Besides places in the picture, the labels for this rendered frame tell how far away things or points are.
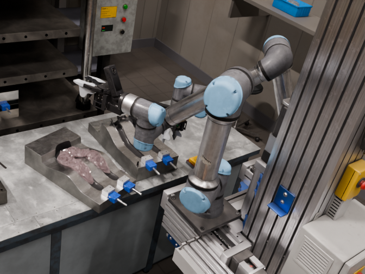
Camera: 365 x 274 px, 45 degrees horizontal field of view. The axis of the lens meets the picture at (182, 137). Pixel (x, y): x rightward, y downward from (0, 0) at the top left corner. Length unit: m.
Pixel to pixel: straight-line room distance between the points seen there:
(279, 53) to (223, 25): 3.13
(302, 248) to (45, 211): 1.11
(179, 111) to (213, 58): 3.52
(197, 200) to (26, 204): 0.86
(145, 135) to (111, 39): 1.34
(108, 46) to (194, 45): 2.61
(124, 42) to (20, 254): 1.46
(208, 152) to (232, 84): 0.26
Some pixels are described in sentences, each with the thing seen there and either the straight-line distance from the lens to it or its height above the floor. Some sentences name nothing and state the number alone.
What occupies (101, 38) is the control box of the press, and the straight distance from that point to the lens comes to 2.83.
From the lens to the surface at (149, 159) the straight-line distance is 2.25.
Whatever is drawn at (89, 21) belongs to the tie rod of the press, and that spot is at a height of 1.35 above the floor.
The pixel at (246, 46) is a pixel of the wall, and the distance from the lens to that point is 4.78.
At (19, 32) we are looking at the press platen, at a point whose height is 1.29.
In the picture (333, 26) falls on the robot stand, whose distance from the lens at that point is 1.47.
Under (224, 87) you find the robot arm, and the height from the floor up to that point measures 1.67.
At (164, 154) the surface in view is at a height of 0.92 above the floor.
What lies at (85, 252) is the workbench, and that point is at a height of 0.44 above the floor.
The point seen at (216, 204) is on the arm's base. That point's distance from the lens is 1.79.
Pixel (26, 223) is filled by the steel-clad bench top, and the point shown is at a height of 0.80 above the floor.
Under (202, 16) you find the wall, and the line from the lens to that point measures 5.25.
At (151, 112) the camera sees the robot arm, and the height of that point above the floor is 1.46.
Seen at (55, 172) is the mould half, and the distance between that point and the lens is 2.19.
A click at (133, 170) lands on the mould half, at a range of 2.27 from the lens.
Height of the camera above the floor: 2.24
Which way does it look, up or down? 32 degrees down
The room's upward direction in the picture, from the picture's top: 13 degrees clockwise
